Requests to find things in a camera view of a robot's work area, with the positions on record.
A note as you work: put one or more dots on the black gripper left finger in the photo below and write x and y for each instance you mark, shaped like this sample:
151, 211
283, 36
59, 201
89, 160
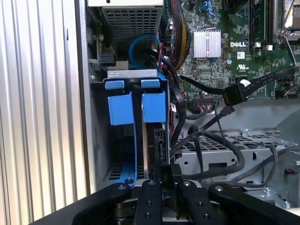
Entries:
150, 201

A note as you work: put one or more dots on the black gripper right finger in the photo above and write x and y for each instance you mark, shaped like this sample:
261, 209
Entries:
192, 204

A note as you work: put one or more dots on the hard disk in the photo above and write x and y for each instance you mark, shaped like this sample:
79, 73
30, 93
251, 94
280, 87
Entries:
152, 107

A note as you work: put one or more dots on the metal disk bay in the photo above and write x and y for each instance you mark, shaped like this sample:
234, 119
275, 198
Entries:
100, 140

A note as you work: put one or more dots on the blue plastic disk carrier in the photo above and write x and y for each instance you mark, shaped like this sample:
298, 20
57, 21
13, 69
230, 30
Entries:
114, 84

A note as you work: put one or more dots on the black RAM slot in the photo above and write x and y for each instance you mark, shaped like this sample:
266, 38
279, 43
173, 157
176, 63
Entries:
269, 21
252, 21

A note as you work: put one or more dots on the grey metal drive cage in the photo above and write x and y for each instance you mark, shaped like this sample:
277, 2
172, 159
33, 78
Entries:
211, 159

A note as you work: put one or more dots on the black open PC case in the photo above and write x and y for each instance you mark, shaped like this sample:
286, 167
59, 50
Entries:
82, 93

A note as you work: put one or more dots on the green Dell motherboard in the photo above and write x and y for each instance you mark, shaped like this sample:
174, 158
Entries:
255, 61

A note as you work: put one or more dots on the silver chipset heat sink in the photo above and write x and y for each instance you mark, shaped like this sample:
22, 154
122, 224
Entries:
207, 43

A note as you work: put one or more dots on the thin metal locking lever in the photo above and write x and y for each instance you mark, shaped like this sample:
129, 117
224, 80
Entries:
291, 55

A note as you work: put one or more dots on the silver power supply unit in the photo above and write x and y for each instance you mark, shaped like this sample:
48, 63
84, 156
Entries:
131, 21

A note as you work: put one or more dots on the metal socket cover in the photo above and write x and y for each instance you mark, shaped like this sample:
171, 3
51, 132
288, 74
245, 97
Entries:
290, 35

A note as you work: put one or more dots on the CPU socket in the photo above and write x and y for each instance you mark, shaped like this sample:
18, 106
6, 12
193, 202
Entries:
294, 14

